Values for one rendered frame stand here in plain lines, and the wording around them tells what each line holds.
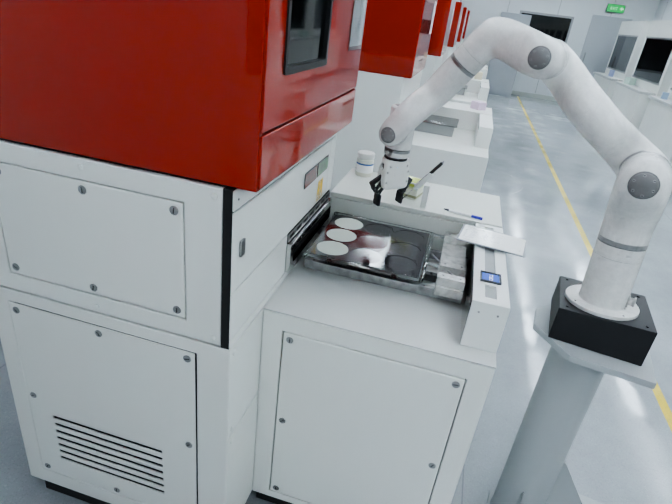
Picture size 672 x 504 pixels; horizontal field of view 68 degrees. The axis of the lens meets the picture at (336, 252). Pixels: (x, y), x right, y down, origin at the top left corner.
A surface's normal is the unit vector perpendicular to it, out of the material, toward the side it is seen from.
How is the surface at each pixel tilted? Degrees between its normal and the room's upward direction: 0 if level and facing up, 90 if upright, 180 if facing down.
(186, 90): 90
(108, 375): 90
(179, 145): 90
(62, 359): 90
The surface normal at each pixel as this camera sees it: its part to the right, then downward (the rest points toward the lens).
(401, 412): -0.26, 0.40
